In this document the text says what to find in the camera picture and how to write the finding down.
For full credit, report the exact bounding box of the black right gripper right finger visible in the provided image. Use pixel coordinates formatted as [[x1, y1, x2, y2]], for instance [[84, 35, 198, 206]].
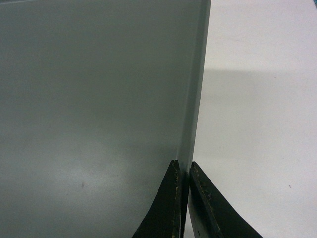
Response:
[[188, 162, 261, 238]]

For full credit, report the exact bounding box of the grey metal tray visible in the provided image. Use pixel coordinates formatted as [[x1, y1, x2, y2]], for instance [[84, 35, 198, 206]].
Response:
[[0, 0, 211, 238]]

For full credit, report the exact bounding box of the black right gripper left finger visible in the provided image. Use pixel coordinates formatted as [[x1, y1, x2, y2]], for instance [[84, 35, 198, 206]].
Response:
[[133, 160, 181, 238]]

